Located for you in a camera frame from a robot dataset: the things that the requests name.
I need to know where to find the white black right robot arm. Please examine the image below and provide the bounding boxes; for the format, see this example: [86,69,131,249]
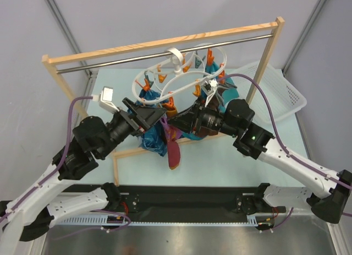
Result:
[168,99,351,224]

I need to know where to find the wooden clothes rack frame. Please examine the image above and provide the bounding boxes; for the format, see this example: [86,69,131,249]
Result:
[41,17,285,187]

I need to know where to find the orange hanger clip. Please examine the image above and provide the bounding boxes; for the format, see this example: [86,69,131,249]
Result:
[163,96,175,110]

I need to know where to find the white perforated plastic basket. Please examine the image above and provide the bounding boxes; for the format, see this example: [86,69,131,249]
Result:
[232,61,307,124]

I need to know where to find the white toothed cable strip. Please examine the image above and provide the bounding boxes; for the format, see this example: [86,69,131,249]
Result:
[51,212,276,227]

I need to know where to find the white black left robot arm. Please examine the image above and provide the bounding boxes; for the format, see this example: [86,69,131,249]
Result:
[1,96,166,244]

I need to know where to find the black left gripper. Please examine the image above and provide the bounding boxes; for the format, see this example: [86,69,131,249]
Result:
[97,98,167,159]

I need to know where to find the dark blue patterned cloth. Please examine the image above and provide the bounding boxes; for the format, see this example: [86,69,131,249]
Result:
[139,89,167,156]

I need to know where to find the teal plain cloth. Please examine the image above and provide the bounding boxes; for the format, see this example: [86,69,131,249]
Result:
[181,70,239,140]

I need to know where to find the steel hanging rod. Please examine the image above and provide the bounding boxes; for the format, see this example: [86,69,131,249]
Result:
[57,34,273,74]

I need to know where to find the brown grey sock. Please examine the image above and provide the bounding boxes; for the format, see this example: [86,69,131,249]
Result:
[194,96,224,138]

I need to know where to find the maroon purple yellow sock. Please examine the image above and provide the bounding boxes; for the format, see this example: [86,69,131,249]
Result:
[162,101,178,118]

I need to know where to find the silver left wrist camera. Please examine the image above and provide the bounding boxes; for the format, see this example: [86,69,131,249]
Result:
[98,86,120,114]

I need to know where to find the white round clip hanger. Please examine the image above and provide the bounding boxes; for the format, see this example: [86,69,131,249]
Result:
[131,47,227,105]

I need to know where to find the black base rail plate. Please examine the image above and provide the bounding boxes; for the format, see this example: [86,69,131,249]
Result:
[89,185,321,228]

